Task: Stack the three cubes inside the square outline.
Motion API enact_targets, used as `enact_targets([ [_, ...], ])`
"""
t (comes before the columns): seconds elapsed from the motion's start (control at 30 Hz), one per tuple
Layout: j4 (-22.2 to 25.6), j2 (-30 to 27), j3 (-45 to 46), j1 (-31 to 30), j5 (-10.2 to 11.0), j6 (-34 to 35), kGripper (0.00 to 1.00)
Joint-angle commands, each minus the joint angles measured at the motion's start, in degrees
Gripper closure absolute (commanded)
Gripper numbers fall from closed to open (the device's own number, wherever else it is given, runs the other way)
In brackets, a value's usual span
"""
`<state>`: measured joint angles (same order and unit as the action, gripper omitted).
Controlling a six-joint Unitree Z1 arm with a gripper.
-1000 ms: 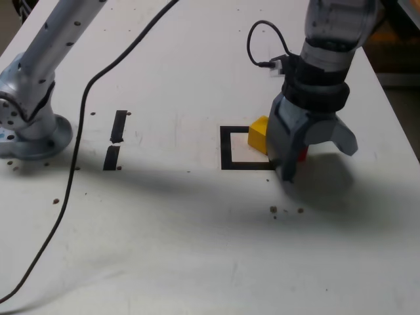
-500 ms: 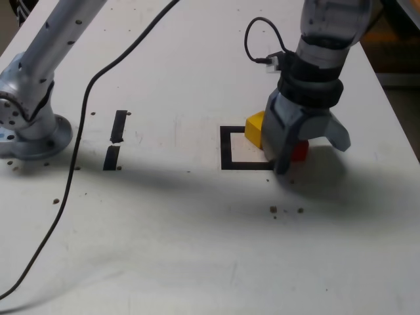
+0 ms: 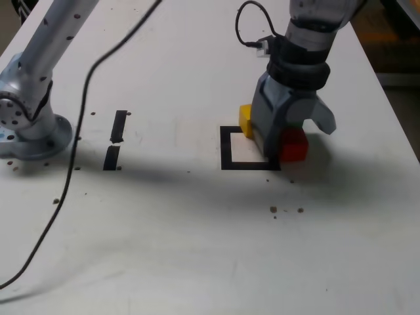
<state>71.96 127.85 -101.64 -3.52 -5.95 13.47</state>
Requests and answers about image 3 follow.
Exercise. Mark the black tape strip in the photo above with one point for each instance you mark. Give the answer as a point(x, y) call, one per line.
point(118, 126)

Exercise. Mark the yellow cube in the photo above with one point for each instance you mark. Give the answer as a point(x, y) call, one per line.
point(245, 119)

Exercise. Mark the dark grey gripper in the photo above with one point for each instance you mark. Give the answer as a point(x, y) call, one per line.
point(288, 93)

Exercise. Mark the red cube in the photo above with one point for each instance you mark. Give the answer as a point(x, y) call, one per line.
point(295, 147)

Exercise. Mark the small white wrist camera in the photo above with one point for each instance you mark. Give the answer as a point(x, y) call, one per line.
point(262, 50)

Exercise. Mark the black tape square outline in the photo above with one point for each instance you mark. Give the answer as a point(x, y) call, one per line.
point(226, 147)

